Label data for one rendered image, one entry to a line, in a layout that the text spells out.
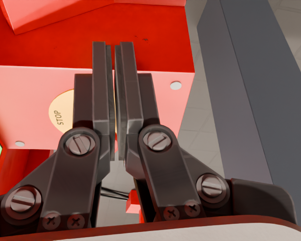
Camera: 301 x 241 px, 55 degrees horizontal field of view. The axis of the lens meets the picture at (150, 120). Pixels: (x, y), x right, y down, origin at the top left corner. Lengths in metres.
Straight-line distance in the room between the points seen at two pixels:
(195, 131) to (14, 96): 1.50
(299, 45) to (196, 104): 0.52
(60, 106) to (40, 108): 0.02
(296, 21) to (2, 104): 1.14
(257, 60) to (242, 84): 0.11
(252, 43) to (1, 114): 0.72
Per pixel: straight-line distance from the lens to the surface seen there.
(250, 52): 0.82
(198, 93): 1.42
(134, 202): 2.35
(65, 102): 0.22
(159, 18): 0.24
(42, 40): 0.22
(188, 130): 1.66
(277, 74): 0.80
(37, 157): 1.64
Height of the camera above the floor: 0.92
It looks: 36 degrees down
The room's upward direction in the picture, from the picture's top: 178 degrees clockwise
